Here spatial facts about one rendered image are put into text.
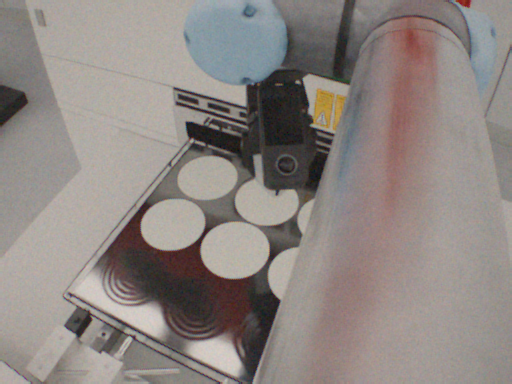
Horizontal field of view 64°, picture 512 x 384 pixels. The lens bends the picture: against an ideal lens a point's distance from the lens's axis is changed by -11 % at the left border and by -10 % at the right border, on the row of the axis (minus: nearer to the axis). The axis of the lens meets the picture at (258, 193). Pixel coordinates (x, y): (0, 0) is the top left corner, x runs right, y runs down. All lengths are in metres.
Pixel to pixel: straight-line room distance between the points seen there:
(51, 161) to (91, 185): 1.40
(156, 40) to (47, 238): 0.40
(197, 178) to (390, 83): 0.59
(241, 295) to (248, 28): 0.41
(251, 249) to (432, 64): 0.49
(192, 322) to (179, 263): 0.10
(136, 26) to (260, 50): 0.52
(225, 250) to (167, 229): 0.10
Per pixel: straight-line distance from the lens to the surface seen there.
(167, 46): 0.79
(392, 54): 0.23
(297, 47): 0.32
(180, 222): 0.71
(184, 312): 0.62
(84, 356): 0.65
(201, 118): 0.83
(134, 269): 0.67
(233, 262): 0.66
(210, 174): 0.77
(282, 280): 0.64
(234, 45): 0.31
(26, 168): 2.34
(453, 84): 0.21
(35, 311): 0.79
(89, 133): 1.12
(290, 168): 0.46
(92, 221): 0.85
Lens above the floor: 1.45
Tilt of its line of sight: 49 degrees down
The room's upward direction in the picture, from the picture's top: straight up
